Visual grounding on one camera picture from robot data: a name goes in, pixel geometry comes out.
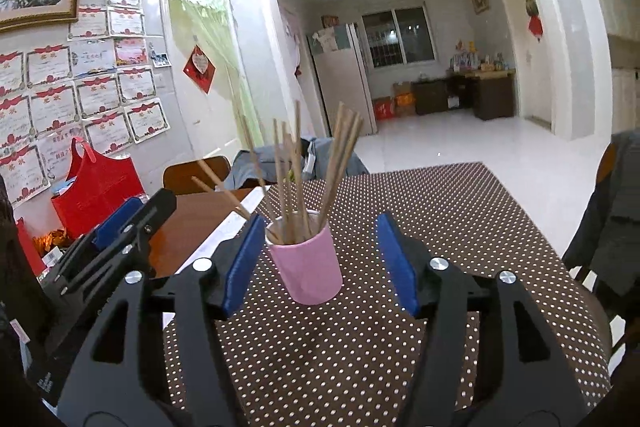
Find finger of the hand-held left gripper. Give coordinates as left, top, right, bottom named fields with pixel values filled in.
left=51, top=188, right=178, bottom=295
left=52, top=197, right=146, bottom=281

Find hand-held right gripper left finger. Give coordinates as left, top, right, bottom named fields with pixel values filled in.
left=55, top=213, right=268, bottom=427

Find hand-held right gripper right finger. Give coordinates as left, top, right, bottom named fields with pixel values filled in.
left=375, top=212, right=588, bottom=427

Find pink cup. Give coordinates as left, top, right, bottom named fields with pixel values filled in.
left=265, top=209, right=343, bottom=306

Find bunch of wooden chopsticks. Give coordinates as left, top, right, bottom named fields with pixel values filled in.
left=191, top=101, right=365, bottom=244

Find red gift bag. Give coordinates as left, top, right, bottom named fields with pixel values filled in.
left=50, top=138, right=147, bottom=240

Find wooden chair back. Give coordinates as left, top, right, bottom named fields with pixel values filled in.
left=163, top=155, right=232, bottom=196

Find wooden chair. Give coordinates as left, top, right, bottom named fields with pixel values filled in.
left=570, top=141, right=628, bottom=358
left=163, top=155, right=232, bottom=196

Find shiny snack packets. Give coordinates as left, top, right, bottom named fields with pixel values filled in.
left=34, top=229, right=71, bottom=258

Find brown dotted table mat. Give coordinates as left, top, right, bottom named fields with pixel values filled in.
left=162, top=162, right=613, bottom=427

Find small red bag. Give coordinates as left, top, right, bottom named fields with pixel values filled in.
left=15, top=217, right=47, bottom=278

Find grey jacket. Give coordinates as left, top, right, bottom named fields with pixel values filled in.
left=227, top=136, right=370, bottom=188

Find red box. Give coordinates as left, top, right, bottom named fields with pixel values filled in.
left=372, top=99, right=396, bottom=122

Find green curtain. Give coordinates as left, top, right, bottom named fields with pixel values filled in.
left=165, top=0, right=266, bottom=152

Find silver refrigerator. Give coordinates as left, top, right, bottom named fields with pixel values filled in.
left=306, top=23, right=378, bottom=138

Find dark wooden desk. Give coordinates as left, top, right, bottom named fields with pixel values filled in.
left=412, top=72, right=516, bottom=121

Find group of bottles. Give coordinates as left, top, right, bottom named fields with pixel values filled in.
left=450, top=39, right=513, bottom=74

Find white door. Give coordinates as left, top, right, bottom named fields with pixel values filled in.
left=500, top=0, right=553, bottom=132

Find dark jacket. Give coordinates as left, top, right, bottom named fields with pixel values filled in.
left=561, top=130, right=640, bottom=298

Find window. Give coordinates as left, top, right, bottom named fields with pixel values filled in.
left=361, top=6, right=437, bottom=68

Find red hanging door decoration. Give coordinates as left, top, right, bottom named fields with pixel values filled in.
left=524, top=0, right=545, bottom=42

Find white cabinet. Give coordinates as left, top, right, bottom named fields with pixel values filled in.
left=572, top=0, right=640, bottom=142

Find wall of award certificates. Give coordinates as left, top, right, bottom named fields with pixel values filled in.
left=0, top=0, right=168, bottom=208

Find red diamond wall decoration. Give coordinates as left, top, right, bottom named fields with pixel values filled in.
left=182, top=45, right=217, bottom=94

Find pink wall hanging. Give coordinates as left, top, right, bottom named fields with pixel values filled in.
left=280, top=4, right=306, bottom=78

